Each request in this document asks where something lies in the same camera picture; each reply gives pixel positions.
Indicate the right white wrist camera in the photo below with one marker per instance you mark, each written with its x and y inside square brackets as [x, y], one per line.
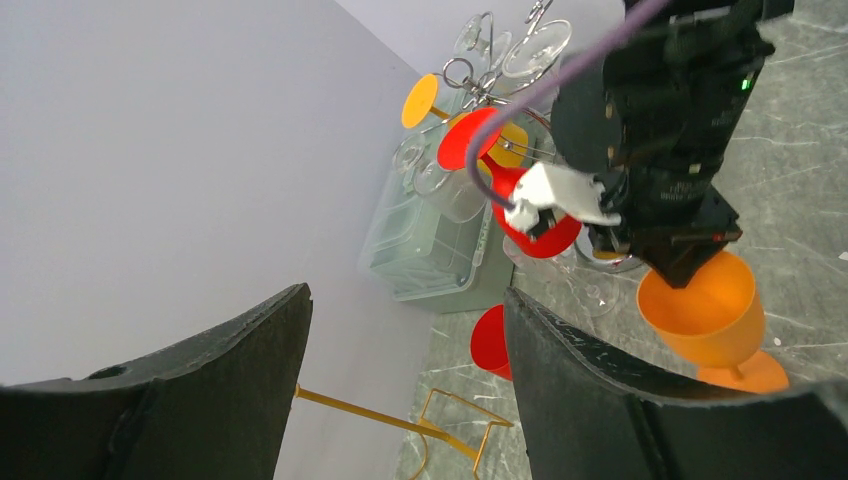
[548, 186]

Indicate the gold wire glass rack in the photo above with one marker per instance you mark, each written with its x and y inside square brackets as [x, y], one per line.
[422, 426]

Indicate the yellow goblet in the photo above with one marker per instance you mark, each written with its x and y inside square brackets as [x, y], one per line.
[508, 149]

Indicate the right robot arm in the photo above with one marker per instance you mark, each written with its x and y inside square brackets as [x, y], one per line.
[651, 122]

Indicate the silver wire glass rack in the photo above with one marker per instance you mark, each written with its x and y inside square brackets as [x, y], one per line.
[523, 95]

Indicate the orange goblet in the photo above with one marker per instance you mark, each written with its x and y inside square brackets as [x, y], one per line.
[717, 322]

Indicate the clear plastic storage box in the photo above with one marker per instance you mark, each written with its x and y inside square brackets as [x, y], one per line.
[428, 261]

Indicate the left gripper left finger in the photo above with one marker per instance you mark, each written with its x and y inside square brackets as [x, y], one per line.
[212, 406]

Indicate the red goblet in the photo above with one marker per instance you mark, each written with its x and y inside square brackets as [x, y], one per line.
[503, 192]
[488, 347]

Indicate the clear stemless glass front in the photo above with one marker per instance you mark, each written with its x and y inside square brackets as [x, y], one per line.
[451, 192]

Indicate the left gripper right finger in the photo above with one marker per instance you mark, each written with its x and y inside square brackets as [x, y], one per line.
[590, 410]

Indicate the clear glass with red dots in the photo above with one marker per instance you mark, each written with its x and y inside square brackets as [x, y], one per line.
[596, 292]

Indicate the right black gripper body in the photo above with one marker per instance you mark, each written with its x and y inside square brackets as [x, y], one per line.
[676, 249]

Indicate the red goblet back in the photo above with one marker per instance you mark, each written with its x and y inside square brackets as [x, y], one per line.
[488, 347]

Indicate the clear ribbed wine glass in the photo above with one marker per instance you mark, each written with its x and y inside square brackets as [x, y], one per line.
[479, 38]

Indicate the tall clear flute glass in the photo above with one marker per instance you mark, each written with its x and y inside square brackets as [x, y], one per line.
[537, 51]

